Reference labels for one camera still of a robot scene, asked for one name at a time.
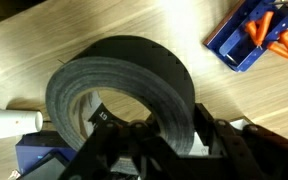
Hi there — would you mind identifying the blue box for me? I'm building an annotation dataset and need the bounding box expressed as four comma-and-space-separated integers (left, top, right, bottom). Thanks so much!
14, 130, 80, 176

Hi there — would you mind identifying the blue hex key holder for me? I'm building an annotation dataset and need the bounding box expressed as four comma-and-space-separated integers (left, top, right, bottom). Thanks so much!
202, 0, 288, 73

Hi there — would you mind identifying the white paper roll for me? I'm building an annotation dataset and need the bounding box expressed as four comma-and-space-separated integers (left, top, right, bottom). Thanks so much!
0, 108, 44, 140

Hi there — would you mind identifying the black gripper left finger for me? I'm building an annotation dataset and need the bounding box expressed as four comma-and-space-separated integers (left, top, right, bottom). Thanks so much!
58, 119, 185, 180

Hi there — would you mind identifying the small orange-handled hex key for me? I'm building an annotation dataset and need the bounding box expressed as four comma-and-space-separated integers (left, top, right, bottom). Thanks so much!
267, 41, 288, 60
244, 20, 259, 46

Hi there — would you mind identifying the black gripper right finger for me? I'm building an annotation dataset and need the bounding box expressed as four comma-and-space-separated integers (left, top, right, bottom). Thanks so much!
193, 102, 288, 180

